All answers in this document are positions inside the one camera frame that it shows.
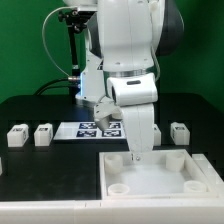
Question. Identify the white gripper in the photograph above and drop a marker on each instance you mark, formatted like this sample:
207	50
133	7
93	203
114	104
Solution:
138	122

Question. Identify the white square tabletop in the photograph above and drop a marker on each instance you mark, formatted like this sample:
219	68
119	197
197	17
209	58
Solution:
160	174

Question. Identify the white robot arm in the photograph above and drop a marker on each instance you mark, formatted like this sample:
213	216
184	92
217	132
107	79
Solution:
123	38

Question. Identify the white marker tag sheet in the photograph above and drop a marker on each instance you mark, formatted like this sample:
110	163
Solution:
88	130

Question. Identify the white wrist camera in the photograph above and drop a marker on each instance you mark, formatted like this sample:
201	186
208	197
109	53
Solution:
103	109

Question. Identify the white L-shaped obstacle wall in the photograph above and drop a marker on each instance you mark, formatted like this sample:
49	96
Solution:
118	211

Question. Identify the black camera on stand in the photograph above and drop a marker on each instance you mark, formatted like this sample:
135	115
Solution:
87	12

